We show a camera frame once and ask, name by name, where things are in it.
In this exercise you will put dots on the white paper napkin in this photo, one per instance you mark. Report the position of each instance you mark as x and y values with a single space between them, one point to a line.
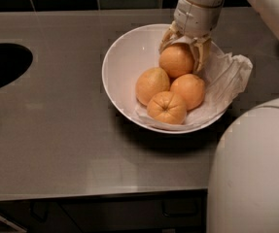
225 75

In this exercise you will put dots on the black drawer handle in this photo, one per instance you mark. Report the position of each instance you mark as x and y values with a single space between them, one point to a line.
179 208

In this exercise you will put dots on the dark cabinet drawer front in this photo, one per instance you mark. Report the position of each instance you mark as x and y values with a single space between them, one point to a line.
141 211

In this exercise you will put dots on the black round object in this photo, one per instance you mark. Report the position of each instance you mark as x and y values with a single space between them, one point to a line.
15 59

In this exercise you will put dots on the white ceramic bowl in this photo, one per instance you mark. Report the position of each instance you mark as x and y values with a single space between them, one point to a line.
137 51

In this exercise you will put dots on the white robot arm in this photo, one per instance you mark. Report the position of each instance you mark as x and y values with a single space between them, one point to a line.
243 190

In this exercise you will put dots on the orange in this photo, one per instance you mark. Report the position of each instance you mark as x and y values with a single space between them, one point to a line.
176 60
192 88
150 83
167 107

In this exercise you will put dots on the black cabinet handle left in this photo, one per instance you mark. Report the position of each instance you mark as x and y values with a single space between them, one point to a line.
39 211

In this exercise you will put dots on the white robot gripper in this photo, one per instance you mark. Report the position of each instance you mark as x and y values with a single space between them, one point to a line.
196 19

